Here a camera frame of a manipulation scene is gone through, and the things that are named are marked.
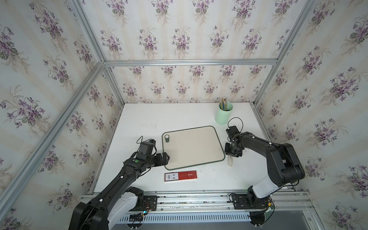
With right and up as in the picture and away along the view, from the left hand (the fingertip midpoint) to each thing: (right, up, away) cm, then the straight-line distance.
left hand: (164, 159), depth 83 cm
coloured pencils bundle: (+39, +34, +16) cm, 54 cm away
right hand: (+42, 0, +10) cm, 43 cm away
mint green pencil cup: (+39, +28, +15) cm, 50 cm away
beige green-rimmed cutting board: (+16, +4, +15) cm, 23 cm away
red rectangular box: (+9, -9, -1) cm, 13 cm away
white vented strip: (+14, -28, -9) cm, 32 cm away
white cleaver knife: (+40, -2, +5) cm, 41 cm away
